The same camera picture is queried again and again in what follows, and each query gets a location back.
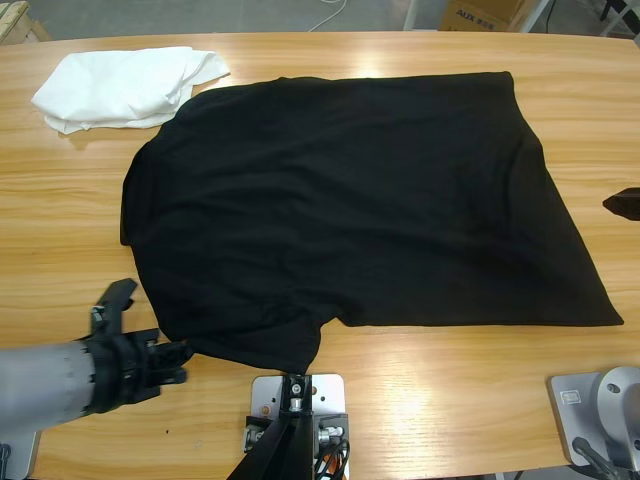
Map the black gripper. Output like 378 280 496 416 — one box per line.
82 329 195 416

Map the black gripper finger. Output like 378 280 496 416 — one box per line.
602 187 640 224

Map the black t-shirt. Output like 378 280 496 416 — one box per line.
118 71 626 375

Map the cardboard box with blue print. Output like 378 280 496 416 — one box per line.
438 0 540 32

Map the white folded garment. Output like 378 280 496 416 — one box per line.
30 45 232 136

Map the wooden pallet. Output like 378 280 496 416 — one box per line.
0 0 52 46

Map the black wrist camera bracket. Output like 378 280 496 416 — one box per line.
89 278 139 344

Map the black camera post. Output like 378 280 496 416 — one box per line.
229 373 316 480

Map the white mount plate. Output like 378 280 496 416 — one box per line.
249 372 349 451

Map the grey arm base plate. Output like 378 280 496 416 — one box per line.
0 429 41 480
549 365 640 471

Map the orange cable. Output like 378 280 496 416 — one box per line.
314 442 351 480

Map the black chair frame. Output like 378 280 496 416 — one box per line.
597 0 640 39

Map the white slanted frame leg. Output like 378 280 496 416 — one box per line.
519 0 556 34

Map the white metal post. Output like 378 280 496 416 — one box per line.
402 0 426 32

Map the white floor cable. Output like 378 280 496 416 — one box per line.
307 0 350 32

